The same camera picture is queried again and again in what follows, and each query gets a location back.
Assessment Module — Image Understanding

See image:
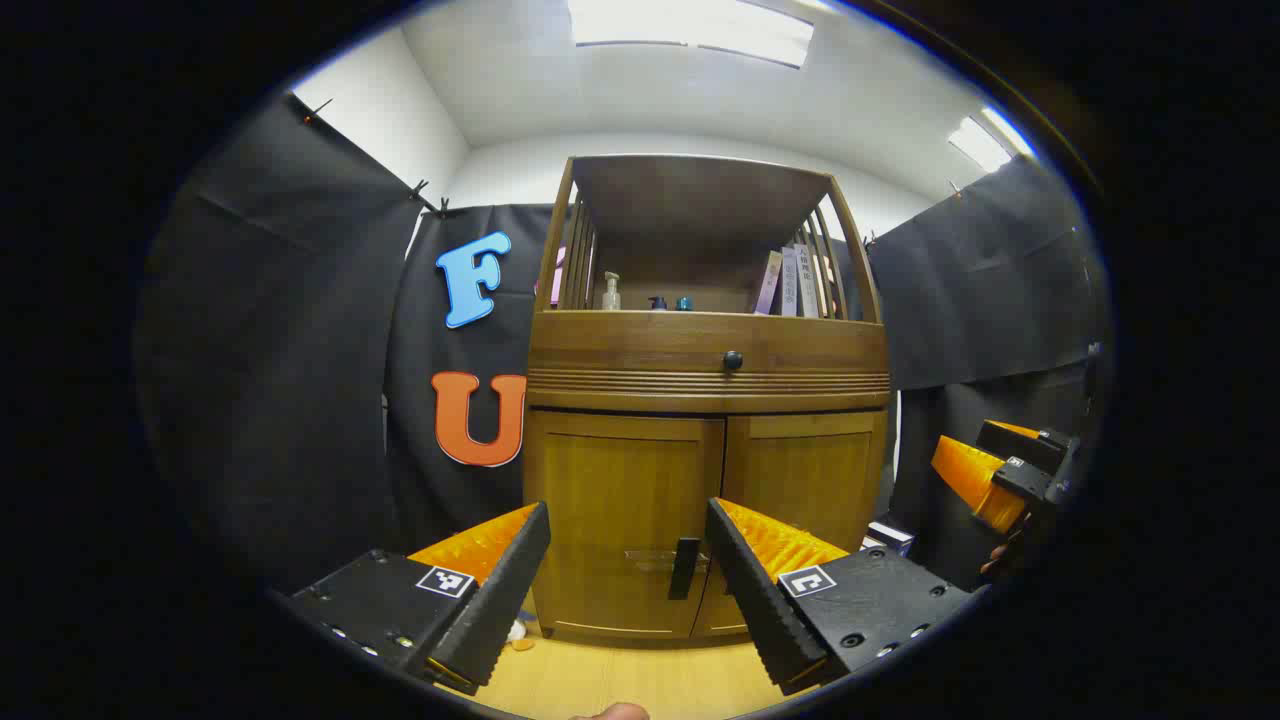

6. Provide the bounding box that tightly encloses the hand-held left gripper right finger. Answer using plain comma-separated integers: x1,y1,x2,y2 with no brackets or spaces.
705,498,973,696

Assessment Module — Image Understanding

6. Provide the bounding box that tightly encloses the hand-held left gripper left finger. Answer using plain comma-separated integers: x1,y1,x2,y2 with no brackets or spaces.
290,502,552,696

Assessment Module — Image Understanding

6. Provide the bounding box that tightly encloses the black door handle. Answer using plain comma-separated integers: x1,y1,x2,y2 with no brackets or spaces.
668,537,703,601

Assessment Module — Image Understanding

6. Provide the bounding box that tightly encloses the wooden cabinet door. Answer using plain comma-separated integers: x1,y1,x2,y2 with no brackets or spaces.
524,410,726,639
690,410,889,637

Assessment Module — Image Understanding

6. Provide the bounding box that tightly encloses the wooden double-door shoe cabinet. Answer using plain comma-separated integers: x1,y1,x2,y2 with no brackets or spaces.
522,153,893,641

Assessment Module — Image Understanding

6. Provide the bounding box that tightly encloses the wooden cabinet drawer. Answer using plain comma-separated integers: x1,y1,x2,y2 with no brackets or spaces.
527,310,891,376

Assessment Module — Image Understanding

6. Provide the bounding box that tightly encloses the white and blue box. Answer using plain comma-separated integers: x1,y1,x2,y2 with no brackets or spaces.
862,520,916,558

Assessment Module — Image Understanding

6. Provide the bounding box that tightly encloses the small ceiling light panel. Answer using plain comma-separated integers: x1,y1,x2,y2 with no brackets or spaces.
948,105,1036,173

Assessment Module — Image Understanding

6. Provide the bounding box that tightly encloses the large ceiling light panel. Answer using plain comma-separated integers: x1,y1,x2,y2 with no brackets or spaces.
568,0,816,69

